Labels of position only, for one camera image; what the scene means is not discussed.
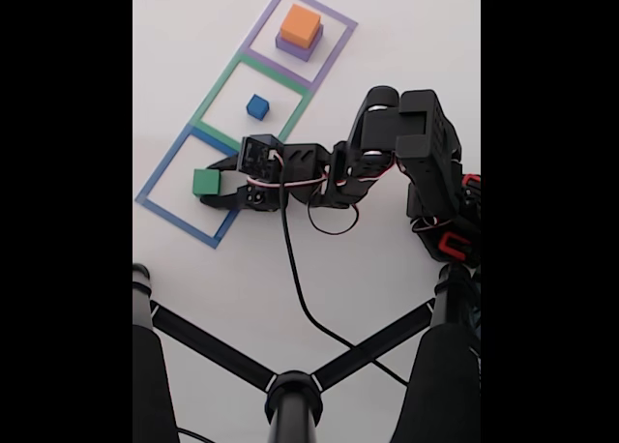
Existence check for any purple square frame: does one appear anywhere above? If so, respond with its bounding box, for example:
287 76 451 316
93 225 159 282
240 0 359 90

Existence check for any black camera tripod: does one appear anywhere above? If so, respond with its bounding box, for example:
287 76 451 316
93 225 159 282
133 263 482 443

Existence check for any green square frame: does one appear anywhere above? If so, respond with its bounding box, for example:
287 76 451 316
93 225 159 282
189 50 311 168

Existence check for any white red servo wire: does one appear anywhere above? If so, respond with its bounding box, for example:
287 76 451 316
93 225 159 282
244 150 362 236

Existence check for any blue square frame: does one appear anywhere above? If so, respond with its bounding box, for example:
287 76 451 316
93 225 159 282
134 123 266 250

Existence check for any green cube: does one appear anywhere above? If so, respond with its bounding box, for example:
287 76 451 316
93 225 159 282
192 167 222 196

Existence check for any thick black camera cable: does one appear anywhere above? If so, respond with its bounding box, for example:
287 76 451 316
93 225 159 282
279 200 412 386

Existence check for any thin black cable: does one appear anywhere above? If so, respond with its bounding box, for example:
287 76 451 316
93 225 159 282
176 427 217 443

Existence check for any small blue cube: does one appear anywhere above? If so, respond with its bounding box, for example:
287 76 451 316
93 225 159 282
245 93 271 123

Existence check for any red table clamp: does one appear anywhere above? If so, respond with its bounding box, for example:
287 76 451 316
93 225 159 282
438 232 473 260

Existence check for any purple block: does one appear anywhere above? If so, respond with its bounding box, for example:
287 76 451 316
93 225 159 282
275 30 324 62

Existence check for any orange block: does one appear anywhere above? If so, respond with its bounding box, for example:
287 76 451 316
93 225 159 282
280 3 324 47

